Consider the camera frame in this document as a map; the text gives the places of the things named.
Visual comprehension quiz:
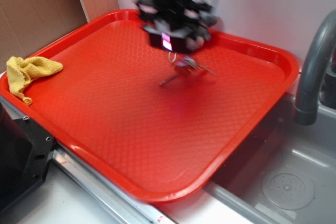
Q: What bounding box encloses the grey plush mouse toy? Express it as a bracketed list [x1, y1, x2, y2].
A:
[183, 15, 219, 63]

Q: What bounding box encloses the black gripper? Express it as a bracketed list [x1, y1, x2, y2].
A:
[135, 0, 212, 52]

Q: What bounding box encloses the grey plastic faucet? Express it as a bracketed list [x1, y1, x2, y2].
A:
[293, 10, 335, 125]

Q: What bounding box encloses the yellow cloth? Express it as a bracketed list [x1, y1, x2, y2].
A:
[6, 56, 64, 105]

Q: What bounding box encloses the grey toy sink basin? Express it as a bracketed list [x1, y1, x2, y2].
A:
[205, 94, 335, 223]

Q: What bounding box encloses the brown cardboard panel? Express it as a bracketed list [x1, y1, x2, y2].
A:
[1, 0, 87, 72]

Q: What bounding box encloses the red plastic tray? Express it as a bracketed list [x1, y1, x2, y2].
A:
[1, 9, 299, 203]

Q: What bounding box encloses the silver keys bunch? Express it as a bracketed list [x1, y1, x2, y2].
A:
[159, 52, 217, 87]

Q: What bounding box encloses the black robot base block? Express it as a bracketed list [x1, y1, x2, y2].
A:
[1, 106, 55, 214]

